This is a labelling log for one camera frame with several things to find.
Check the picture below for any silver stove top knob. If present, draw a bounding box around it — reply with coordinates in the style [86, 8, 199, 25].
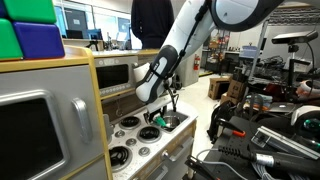
[114, 129, 126, 139]
[138, 146, 151, 158]
[125, 137, 138, 147]

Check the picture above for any red fire extinguisher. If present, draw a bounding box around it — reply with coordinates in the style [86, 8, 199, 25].
[192, 54, 202, 72]

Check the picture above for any blue plastic crate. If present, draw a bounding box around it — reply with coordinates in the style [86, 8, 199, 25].
[239, 44, 260, 61]

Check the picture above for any grey toy microwave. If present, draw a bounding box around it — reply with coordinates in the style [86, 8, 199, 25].
[93, 55, 140, 100]

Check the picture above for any long black ribbed tool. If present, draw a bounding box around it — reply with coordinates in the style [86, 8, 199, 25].
[217, 144, 320, 178]

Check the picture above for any coiled grey cable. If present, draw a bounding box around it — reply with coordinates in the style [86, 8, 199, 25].
[195, 147, 313, 180]

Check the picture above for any grey toy sink basin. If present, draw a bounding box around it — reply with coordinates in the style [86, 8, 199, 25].
[159, 110, 190, 135]

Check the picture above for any black camera on stand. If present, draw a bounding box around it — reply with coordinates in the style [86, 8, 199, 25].
[270, 29, 320, 98]

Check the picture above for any aluminium extrusion rail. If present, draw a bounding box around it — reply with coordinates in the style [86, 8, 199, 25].
[250, 125, 320, 161]

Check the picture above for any grey toy oven door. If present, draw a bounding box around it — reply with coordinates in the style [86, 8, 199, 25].
[133, 123, 197, 180]

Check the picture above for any brown cardboard box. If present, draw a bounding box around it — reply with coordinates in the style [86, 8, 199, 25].
[227, 78, 248, 101]
[207, 76, 232, 101]

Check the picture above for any wooden toy kitchen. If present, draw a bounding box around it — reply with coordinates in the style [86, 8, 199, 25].
[0, 44, 199, 180]

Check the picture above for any black toy stove burner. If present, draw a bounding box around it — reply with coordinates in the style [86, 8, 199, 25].
[118, 115, 142, 131]
[108, 145, 133, 173]
[136, 125, 163, 144]

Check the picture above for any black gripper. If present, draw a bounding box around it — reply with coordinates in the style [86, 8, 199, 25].
[143, 95, 174, 125]

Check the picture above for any black and orange clamp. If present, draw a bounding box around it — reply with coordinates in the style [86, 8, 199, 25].
[184, 154, 218, 180]
[215, 117, 248, 139]

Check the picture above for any person in dark top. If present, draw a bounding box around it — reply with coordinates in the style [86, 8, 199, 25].
[130, 0, 175, 50]

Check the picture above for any silver metal pot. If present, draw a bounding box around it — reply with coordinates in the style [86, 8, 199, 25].
[162, 114, 182, 131]

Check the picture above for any silver hanging utensil hook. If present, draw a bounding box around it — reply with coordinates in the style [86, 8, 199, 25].
[114, 99, 124, 118]

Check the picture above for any large multicolour puzzle cube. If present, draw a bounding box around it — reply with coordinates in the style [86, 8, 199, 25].
[0, 0, 66, 62]

